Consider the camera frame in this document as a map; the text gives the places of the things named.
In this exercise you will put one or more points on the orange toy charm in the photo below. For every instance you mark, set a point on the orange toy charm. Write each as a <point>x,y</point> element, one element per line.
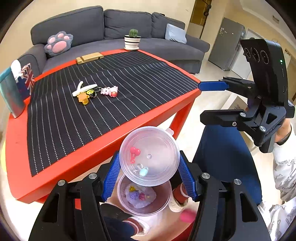
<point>83,98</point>

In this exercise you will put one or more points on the light blue cushion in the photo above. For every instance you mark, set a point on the light blue cushion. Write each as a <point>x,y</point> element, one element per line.
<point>175,34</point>

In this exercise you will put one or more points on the grey refrigerator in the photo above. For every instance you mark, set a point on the grey refrigerator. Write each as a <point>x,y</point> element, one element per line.
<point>227,44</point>

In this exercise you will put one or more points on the blue trouser leg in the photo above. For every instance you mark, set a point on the blue trouser leg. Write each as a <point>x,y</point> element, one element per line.
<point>223,154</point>

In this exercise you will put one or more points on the white plastic hook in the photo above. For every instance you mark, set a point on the white plastic hook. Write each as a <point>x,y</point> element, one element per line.
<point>81,89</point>

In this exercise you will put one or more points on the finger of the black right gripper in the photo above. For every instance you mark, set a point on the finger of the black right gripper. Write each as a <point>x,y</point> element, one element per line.
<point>225,118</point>

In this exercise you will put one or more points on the person right hand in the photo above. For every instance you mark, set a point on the person right hand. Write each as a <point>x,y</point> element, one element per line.
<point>283,133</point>

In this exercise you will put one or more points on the wooden phone stand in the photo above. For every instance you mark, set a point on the wooden phone stand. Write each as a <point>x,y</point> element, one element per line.
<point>89,57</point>

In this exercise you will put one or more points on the union jack tissue box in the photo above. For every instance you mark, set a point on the union jack tissue box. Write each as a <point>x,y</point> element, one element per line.
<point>24,78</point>

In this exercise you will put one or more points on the paw shaped cushion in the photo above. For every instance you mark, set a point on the paw shaped cushion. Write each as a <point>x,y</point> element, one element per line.
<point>58,43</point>

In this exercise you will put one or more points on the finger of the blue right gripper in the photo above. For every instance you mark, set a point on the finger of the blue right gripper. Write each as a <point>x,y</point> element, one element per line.
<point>213,86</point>

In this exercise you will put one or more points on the pink dragon keychain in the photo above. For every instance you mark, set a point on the pink dragon keychain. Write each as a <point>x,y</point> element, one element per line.
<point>110,91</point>

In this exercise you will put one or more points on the grey fabric sofa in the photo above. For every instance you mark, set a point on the grey fabric sofa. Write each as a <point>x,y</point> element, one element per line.
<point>97,30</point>

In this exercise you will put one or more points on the potted cactus striped pot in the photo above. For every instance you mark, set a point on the potted cactus striped pot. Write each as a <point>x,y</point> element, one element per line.
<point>132,40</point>

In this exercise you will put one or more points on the pink trash bin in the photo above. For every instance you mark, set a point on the pink trash bin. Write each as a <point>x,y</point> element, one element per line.
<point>156,198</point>

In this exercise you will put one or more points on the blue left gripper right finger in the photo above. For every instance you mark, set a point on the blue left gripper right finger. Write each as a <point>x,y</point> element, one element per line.
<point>187,178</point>

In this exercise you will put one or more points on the clear round container with toys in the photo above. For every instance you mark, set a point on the clear round container with toys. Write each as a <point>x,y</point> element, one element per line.
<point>149,156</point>

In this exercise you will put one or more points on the red table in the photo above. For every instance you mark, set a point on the red table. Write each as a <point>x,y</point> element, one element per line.
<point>28,188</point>

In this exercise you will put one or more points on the purple paper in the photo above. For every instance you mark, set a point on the purple paper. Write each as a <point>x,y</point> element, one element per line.
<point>134,194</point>

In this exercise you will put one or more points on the pink paper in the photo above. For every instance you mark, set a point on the pink paper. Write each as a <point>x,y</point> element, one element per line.
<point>141,196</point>

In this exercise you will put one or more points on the black striped table mat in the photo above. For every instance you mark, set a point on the black striped table mat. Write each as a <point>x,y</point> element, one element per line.
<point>58,124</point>

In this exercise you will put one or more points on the teal thermos bottle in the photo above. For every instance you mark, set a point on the teal thermos bottle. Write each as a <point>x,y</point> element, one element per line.
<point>11,94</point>

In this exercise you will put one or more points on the yellow smiley keychain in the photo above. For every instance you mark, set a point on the yellow smiley keychain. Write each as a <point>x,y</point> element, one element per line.
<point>92,93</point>

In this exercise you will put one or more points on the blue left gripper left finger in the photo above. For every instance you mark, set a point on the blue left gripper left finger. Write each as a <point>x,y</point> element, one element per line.
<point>111,177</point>

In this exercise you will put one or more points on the black tracking camera box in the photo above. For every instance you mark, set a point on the black tracking camera box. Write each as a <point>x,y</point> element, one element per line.
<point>268,68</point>

